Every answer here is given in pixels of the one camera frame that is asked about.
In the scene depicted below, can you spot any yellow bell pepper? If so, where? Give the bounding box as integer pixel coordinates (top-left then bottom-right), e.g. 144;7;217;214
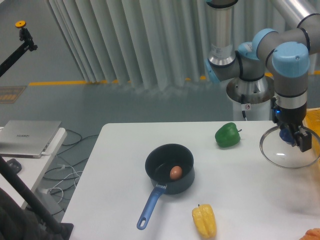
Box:
192;204;217;239

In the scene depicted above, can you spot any brown egg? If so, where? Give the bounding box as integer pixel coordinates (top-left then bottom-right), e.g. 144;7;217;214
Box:
169;165;183;181

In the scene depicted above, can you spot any green bell pepper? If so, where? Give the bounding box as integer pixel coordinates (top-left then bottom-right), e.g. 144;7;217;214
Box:
214;122;242;148

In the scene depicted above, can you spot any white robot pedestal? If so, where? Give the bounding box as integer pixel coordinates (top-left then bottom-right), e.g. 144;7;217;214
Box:
226;76;275;121

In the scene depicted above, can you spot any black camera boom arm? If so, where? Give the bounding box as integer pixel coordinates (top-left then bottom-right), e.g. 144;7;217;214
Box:
0;20;38;77

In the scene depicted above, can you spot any white pleated curtain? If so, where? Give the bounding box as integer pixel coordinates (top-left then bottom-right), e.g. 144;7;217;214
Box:
46;0;320;89

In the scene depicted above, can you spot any dark pot blue handle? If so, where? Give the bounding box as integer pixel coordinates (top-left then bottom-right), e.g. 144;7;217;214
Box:
136;143;195;230

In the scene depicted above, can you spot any black cable on floor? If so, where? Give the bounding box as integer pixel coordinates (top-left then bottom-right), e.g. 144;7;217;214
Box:
42;128;100;181

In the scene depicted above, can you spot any orange object at corner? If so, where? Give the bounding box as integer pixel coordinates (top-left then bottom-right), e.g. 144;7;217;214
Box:
299;228;320;240

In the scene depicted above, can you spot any glass pot lid blue knob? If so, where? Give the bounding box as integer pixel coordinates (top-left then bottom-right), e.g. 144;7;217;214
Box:
259;126;320;169

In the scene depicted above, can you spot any black small object on table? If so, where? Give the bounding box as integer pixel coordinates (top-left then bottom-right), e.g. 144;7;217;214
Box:
6;158;22;174

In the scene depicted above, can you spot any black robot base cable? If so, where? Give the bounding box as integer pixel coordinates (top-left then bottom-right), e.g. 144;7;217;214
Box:
240;93;248;122

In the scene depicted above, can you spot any white side table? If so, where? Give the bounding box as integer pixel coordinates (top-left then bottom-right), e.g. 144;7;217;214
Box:
0;126;68;211

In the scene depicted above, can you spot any yellow plastic basket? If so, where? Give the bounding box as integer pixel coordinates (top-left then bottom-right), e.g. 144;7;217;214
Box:
303;107;320;157

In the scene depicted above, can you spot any black tripod pole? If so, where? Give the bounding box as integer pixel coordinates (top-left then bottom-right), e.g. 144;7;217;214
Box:
0;156;74;240

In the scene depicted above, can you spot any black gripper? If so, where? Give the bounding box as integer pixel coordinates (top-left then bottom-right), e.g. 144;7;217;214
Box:
271;96;312;152

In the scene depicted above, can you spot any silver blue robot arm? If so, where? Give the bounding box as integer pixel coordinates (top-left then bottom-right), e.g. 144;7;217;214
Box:
204;0;320;152

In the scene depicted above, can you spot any white cable on floor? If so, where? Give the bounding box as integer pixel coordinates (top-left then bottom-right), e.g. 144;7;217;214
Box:
46;163;83;204

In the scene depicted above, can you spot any silver laptop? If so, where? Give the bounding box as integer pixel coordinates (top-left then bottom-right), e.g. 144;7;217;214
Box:
0;120;62;158

